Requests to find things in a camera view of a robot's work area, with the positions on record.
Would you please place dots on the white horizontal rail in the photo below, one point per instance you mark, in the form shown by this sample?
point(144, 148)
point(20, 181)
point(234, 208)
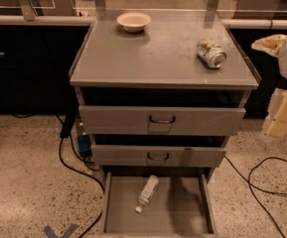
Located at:
point(87, 21)

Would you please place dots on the top grey drawer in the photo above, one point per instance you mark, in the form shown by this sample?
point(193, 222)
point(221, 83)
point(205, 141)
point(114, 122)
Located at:
point(138, 120)

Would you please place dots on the bottom grey drawer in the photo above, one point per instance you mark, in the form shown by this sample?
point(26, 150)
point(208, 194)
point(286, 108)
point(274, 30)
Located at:
point(179, 208)

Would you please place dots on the blue power box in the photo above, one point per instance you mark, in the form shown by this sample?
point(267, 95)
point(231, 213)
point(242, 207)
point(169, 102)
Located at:
point(84, 145)

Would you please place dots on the white bowl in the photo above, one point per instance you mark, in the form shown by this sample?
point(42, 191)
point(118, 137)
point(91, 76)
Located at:
point(134, 22)

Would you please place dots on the crushed soda can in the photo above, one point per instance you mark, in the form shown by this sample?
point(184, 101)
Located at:
point(211, 53)

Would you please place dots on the grey drawer cabinet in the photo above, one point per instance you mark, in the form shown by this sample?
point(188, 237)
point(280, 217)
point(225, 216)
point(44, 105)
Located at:
point(159, 67)

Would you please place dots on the blue tape cross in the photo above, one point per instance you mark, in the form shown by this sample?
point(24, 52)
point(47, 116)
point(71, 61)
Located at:
point(67, 233)

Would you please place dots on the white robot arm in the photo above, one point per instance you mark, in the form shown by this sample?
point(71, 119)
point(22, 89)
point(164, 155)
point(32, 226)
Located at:
point(282, 61)

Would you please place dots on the grey drawer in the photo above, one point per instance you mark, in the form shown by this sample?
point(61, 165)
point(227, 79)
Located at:
point(148, 156)
point(138, 120)
point(179, 208)

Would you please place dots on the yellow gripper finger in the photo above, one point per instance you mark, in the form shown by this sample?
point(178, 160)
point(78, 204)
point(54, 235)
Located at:
point(270, 45)
point(275, 124)

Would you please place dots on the middle grey drawer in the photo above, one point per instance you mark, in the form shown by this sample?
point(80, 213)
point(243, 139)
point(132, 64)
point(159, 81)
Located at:
point(148, 156)

